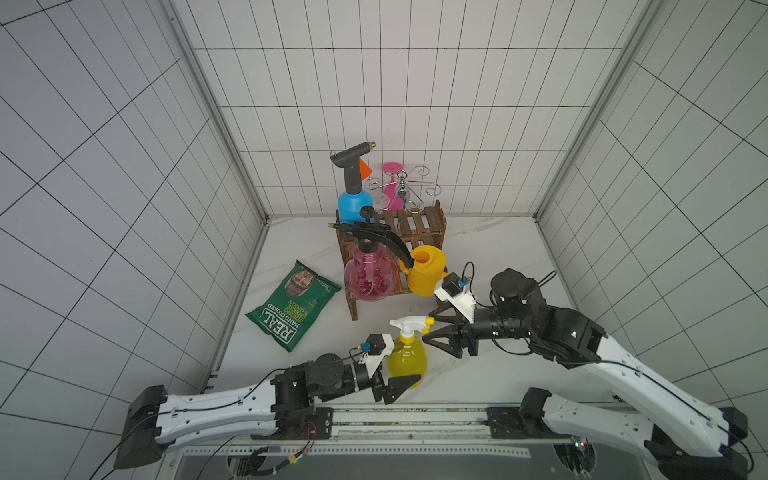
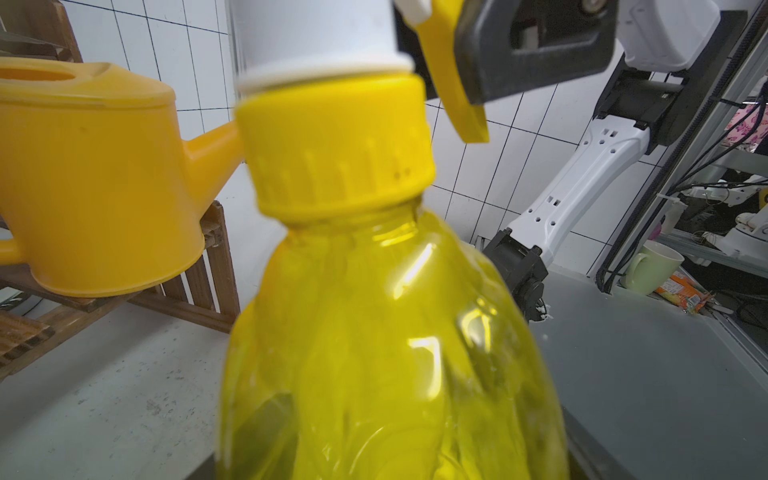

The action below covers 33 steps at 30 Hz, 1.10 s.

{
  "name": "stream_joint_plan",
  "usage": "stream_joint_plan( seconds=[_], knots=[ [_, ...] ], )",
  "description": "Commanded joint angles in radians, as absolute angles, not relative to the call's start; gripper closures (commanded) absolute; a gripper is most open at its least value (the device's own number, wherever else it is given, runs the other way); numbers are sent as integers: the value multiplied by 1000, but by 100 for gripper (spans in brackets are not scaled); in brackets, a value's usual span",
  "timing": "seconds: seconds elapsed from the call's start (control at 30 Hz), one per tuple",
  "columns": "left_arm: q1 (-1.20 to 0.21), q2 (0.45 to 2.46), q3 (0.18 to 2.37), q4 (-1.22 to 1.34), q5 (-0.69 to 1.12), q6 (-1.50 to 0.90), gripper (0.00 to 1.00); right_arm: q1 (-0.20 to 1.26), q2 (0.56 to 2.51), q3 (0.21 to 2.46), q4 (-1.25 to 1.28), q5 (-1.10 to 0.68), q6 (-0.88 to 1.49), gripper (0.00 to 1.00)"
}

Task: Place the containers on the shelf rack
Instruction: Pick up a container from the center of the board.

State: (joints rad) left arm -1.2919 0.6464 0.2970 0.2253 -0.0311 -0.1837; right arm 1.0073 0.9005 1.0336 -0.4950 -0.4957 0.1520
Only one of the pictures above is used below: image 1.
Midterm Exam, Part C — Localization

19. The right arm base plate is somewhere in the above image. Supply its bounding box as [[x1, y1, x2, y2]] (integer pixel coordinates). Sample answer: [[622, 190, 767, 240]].
[[485, 406, 567, 440]]

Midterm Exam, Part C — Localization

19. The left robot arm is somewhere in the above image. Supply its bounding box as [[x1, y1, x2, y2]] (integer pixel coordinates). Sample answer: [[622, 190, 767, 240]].
[[113, 335, 422, 470]]

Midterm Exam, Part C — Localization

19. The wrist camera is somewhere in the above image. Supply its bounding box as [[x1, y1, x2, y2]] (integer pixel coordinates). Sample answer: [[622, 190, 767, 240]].
[[434, 273, 477, 323], [357, 333, 395, 378]]

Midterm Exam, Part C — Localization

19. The yellow watering can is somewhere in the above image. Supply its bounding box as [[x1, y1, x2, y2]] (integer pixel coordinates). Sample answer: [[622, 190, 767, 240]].
[[398, 245, 448, 298]]

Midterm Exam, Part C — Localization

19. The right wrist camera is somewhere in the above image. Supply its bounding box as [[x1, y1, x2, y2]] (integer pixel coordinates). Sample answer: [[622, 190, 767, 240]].
[[434, 273, 477, 323]]

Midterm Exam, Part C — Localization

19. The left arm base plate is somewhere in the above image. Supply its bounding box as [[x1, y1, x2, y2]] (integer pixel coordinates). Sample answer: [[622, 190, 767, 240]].
[[271, 407, 334, 440]]

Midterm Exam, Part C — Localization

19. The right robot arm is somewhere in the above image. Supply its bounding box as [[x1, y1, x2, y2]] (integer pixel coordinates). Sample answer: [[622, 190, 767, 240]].
[[423, 268, 754, 479]]

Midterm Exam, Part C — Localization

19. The wooden slatted shelf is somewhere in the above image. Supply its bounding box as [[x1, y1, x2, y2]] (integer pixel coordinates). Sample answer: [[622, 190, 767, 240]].
[[336, 204, 447, 321]]

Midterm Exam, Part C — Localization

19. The yellow-green spray bottle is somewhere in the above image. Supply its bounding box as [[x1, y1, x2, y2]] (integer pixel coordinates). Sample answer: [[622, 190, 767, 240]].
[[387, 316, 435, 389]]

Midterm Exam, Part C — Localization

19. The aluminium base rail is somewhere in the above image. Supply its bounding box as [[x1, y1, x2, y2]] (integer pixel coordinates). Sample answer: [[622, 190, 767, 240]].
[[170, 401, 652, 460]]

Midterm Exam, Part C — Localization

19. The blue spray bottle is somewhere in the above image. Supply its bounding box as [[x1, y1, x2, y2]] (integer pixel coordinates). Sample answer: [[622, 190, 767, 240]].
[[330, 141, 376, 224]]

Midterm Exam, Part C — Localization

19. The pink and wire stand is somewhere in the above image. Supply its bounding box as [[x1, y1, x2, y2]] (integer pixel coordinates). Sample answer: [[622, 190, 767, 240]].
[[370, 162, 442, 214]]

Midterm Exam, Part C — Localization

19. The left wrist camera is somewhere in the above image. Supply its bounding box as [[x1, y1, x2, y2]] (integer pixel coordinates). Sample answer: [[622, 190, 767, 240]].
[[357, 333, 395, 378]]

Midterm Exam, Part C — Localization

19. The pink pressure sprayer bottle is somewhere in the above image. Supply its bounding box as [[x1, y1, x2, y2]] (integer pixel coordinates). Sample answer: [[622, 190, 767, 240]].
[[330, 206, 414, 302]]

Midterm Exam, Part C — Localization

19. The green chips bag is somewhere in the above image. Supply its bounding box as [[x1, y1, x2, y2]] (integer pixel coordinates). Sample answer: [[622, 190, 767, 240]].
[[246, 260, 341, 352]]

